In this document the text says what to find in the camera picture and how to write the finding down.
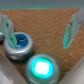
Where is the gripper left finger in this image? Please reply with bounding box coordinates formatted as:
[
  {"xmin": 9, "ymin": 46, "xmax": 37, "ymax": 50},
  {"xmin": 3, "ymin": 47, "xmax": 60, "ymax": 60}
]
[{"xmin": 0, "ymin": 13, "xmax": 18, "ymax": 50}]

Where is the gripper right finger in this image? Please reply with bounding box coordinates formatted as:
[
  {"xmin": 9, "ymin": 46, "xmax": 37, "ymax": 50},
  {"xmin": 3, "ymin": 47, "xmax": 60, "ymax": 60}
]
[{"xmin": 62, "ymin": 8, "xmax": 84, "ymax": 49}]

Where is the blue button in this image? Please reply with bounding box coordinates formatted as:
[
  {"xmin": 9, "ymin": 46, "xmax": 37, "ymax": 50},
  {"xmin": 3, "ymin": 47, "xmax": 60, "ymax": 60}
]
[{"xmin": 2, "ymin": 31, "xmax": 35, "ymax": 61}]

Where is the wooden drawer box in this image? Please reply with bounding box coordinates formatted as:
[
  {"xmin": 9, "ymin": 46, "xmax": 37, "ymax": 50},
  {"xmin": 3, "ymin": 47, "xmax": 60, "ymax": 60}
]
[{"xmin": 0, "ymin": 7, "xmax": 84, "ymax": 84}]

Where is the green button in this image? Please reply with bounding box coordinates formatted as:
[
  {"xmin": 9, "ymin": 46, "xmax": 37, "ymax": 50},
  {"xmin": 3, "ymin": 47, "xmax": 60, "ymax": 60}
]
[{"xmin": 24, "ymin": 53, "xmax": 62, "ymax": 84}]

